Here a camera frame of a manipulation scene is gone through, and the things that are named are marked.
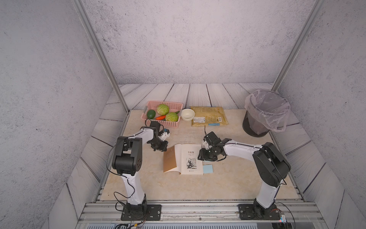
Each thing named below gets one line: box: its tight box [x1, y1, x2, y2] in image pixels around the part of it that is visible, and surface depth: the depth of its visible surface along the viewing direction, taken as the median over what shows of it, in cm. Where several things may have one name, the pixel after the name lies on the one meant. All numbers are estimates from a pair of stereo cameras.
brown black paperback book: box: [162, 144, 204, 176], surface depth 91 cm
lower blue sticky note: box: [202, 164, 214, 174], surface depth 88 cm
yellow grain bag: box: [190, 106, 229, 127], surface depth 116 cm
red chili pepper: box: [155, 114, 167, 121], surface depth 114 cm
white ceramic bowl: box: [181, 108, 195, 122], surface depth 116 cm
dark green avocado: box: [146, 109, 156, 120], surface depth 117 cm
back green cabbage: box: [156, 104, 170, 116], surface depth 115 cm
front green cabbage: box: [165, 110, 180, 122], surface depth 110 cm
